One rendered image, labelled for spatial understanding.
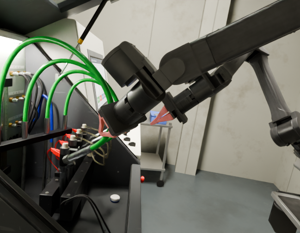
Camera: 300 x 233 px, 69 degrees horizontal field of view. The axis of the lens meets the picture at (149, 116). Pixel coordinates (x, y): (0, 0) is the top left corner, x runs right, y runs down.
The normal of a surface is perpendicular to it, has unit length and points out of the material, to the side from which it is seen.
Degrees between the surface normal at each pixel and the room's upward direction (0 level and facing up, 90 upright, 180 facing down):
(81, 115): 90
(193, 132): 90
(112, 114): 49
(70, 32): 90
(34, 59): 90
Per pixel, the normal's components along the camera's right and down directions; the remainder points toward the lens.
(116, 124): 0.58, -0.44
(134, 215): 0.15, -0.97
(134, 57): -0.17, 0.22
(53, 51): 0.05, 0.21
